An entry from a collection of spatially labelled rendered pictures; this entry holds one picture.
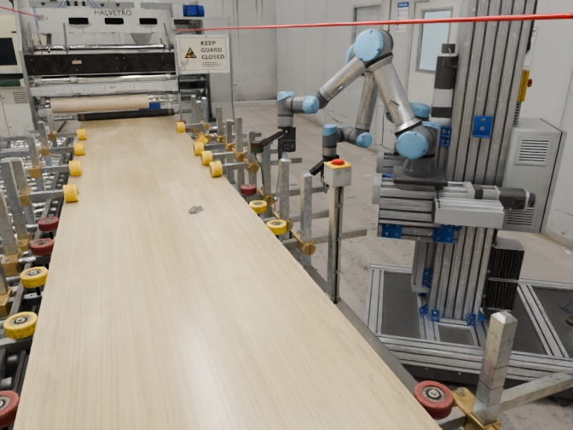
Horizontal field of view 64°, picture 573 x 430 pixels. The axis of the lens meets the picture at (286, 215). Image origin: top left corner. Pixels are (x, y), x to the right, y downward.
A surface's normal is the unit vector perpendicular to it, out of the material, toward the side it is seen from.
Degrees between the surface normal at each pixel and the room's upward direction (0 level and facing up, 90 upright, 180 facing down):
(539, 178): 90
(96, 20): 90
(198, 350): 0
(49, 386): 0
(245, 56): 90
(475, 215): 90
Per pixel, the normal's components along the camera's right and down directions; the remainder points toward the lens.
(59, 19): 0.36, 0.35
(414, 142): -0.43, 0.44
